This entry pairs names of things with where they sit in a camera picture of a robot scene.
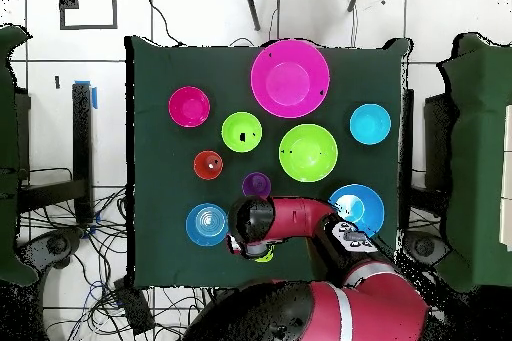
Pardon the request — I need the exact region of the tangle of black cables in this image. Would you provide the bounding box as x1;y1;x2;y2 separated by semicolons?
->
19;166;201;341

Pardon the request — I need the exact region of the purple cup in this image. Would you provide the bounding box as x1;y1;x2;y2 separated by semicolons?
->
242;171;273;199

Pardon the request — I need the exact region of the large pink bowl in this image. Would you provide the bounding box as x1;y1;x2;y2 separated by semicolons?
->
250;38;331;119

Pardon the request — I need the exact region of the lime green cup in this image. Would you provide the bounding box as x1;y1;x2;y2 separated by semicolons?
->
252;248;277;265

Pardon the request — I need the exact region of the large blue bowl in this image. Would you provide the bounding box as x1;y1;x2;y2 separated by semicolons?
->
327;184;386;240

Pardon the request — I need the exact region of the dark green table cloth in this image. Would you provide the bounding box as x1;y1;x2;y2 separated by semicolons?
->
127;35;411;290

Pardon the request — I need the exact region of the black wheel base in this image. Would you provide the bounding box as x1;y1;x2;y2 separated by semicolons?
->
403;228;449;269
31;228;83;269

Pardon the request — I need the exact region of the medium blue bowl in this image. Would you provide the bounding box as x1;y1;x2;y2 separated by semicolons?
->
185;202;231;247

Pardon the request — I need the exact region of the green covered side table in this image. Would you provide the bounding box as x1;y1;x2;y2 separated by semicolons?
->
0;24;37;286
438;32;512;293

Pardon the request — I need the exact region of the black power box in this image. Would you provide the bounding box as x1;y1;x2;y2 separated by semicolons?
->
111;276;158;336

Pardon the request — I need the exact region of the orange cup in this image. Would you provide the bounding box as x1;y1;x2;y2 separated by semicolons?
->
193;149;225;182

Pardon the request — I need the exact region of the small red-pink bowl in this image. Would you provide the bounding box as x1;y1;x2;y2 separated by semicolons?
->
167;85;212;129

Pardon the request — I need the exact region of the small light blue bowl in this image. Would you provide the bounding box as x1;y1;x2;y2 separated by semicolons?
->
349;103;393;146

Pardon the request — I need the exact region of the large green bowl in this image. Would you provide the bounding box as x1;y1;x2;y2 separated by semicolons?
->
278;123;340;183

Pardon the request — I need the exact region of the small green bowl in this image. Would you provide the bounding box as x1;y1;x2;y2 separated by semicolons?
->
220;111;264;154

